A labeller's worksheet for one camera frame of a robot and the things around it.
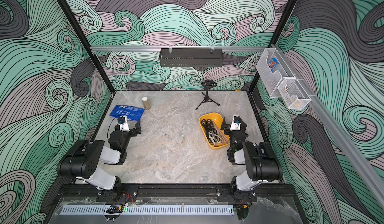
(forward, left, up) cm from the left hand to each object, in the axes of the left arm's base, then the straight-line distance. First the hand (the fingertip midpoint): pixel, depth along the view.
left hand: (131, 119), depth 89 cm
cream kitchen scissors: (-8, -51, -8) cm, 52 cm away
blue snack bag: (+11, +5, -9) cm, 15 cm away
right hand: (0, -63, +1) cm, 63 cm away
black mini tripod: (+17, -46, +14) cm, 51 cm away
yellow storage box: (+6, -55, -7) cm, 56 cm away
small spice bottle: (+17, -5, -5) cm, 18 cm away
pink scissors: (-8, -58, -10) cm, 59 cm away
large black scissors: (+3, -47, -9) cm, 48 cm away
